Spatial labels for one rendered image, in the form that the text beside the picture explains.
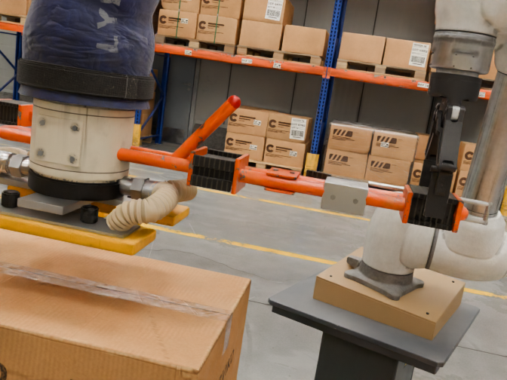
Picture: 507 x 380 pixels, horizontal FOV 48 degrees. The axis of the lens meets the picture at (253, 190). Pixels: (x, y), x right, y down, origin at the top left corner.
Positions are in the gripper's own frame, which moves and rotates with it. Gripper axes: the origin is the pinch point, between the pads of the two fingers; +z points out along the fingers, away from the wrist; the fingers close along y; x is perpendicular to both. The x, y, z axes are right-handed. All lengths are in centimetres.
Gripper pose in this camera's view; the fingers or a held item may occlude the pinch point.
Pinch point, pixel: (430, 201)
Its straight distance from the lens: 95.2
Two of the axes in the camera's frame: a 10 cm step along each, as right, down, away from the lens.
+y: -2.0, 1.7, -9.7
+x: 9.7, 1.8, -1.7
